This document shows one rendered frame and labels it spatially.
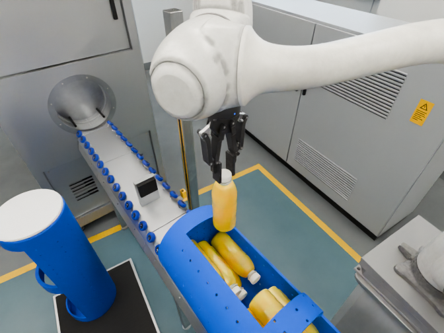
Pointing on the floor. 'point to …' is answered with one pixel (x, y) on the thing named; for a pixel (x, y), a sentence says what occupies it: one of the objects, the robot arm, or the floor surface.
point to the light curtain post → (189, 166)
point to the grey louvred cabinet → (351, 120)
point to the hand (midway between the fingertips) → (223, 167)
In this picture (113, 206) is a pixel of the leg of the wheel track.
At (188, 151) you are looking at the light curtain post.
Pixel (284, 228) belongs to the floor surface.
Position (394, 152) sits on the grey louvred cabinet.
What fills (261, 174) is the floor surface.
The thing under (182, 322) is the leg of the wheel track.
